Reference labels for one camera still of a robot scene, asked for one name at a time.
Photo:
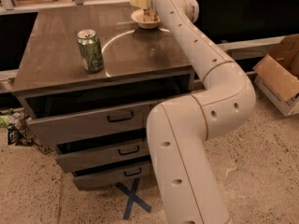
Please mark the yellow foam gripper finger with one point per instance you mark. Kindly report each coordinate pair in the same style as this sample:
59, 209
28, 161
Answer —
144, 4

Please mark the orange soda can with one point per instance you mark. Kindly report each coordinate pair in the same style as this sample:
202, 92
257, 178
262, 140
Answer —
149, 16

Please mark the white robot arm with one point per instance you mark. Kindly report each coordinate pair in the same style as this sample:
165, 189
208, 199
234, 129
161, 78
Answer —
177, 128

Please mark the white paper bowl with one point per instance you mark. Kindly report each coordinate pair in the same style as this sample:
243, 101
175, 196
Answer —
137, 16

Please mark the green soda can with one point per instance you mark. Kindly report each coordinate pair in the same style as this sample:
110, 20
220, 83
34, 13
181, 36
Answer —
90, 50

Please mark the grey drawer cabinet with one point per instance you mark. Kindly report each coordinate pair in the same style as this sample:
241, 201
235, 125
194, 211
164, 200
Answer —
88, 79

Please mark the top grey drawer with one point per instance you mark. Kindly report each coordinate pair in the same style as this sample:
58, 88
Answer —
94, 123

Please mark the grey drawer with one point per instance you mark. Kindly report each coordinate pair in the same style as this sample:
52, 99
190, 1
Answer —
99, 156
112, 176
94, 123

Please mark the cardboard box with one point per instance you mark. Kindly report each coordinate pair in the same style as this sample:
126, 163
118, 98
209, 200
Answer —
278, 75

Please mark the middle grey drawer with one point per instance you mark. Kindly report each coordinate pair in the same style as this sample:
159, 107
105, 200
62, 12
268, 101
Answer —
99, 156

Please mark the bottom grey drawer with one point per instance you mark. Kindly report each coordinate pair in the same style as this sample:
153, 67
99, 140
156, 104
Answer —
112, 176

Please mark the blue tape cross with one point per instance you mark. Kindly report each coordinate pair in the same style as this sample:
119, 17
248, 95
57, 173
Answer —
132, 198

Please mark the metal window rail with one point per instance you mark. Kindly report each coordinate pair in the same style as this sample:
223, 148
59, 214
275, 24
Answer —
250, 48

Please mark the wire basket with clutter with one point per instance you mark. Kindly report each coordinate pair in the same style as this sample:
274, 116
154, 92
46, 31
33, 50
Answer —
18, 131

